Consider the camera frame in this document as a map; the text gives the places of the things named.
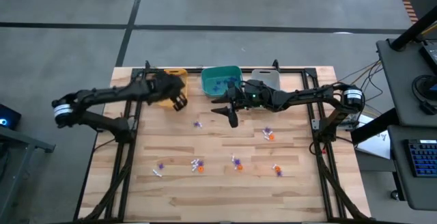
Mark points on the yellow plastic bin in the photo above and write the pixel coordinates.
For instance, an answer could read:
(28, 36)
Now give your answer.
(182, 75)

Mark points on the teal plastic bin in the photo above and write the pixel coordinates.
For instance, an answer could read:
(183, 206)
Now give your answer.
(208, 80)

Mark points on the black laptop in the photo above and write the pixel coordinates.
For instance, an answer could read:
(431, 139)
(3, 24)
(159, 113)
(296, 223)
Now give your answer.
(431, 55)

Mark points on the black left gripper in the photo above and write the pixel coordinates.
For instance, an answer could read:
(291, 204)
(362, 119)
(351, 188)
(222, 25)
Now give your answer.
(167, 87)

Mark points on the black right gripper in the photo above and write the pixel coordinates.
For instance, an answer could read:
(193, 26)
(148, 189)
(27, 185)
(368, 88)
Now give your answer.
(246, 97)

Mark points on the black headphones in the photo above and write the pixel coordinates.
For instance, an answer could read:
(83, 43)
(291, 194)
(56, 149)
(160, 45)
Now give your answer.
(418, 87)

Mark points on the white plastic bin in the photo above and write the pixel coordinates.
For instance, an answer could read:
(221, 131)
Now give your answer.
(269, 77)

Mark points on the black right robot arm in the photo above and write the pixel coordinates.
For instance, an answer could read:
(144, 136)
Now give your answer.
(307, 96)

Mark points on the black castor wheel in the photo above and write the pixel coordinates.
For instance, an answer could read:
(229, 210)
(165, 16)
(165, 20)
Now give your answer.
(395, 195)

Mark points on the backlit computer keyboard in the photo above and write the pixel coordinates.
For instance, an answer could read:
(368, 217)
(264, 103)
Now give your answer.
(423, 157)

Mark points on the grey desk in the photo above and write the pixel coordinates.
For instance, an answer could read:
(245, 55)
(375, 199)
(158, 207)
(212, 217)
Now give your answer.
(416, 190)
(403, 80)

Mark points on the black box with blue light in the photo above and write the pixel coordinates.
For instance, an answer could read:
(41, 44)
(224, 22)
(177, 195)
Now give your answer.
(8, 116)

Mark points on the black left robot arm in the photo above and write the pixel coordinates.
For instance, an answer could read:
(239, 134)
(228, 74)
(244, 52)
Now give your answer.
(109, 94)

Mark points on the black desk leg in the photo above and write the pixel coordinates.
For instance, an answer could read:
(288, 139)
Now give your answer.
(375, 125)

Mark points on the grey metal stand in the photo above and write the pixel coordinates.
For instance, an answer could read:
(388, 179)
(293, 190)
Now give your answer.
(20, 142)

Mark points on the white paper sheet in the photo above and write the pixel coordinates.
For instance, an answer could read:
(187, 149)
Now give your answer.
(375, 145)

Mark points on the black slanted pole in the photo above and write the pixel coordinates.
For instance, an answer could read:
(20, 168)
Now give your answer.
(414, 29)

